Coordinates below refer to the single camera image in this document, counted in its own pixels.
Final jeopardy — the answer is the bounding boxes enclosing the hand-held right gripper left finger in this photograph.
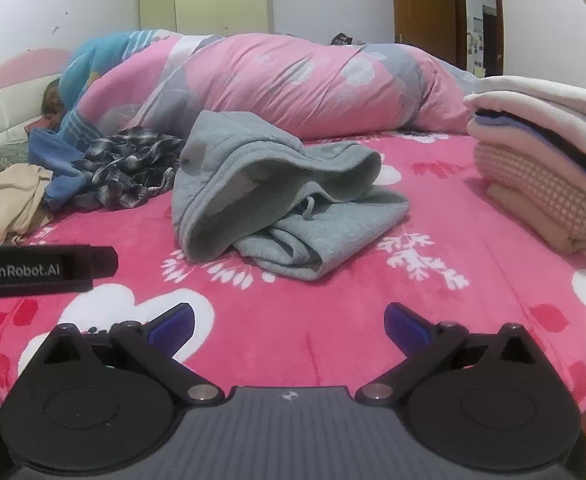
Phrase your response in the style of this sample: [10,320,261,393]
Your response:
[40,303,224,405]

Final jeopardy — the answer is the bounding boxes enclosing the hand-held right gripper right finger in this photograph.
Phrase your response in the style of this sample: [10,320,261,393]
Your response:
[357,303,541,405]

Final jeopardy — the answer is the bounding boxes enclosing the gray sweatpants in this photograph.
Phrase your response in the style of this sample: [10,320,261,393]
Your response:
[171,110,411,281]

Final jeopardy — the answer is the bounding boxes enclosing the stack of folded clothes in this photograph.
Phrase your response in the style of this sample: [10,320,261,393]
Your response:
[463,75,586,256]

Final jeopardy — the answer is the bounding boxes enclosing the beige garment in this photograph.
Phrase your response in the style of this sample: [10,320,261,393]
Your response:
[0,162,56,248]

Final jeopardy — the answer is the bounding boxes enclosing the blue garment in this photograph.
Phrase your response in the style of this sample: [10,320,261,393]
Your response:
[27,127,105,212]

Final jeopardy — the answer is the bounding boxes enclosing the black white plaid shirt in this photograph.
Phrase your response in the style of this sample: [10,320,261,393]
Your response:
[72,127,185,211]

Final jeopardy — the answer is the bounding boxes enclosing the pink white headboard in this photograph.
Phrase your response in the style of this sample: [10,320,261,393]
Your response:
[0,49,71,147]

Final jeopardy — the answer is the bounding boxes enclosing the pink floral duvet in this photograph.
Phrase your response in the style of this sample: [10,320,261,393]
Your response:
[58,30,478,142]

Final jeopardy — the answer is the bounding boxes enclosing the brown wooden door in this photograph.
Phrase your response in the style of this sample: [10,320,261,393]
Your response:
[390,0,468,70]

